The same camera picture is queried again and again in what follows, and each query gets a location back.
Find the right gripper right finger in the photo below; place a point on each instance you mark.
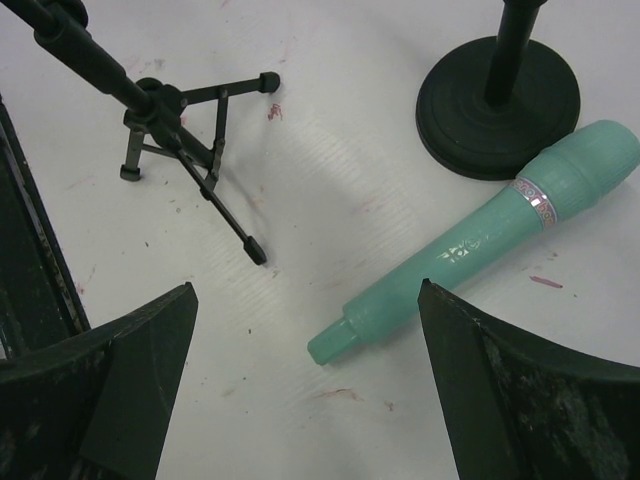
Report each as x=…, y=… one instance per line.
x=518, y=406

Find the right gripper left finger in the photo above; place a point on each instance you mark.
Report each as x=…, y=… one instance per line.
x=98, y=405

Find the teal toy microphone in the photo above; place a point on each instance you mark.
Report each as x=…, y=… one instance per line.
x=565, y=179

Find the black tripod shock-mount stand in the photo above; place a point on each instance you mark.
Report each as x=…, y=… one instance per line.
x=153, y=109

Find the black round-base clip stand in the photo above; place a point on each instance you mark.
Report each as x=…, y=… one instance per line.
x=491, y=105

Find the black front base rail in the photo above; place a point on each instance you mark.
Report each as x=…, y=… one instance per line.
x=40, y=305

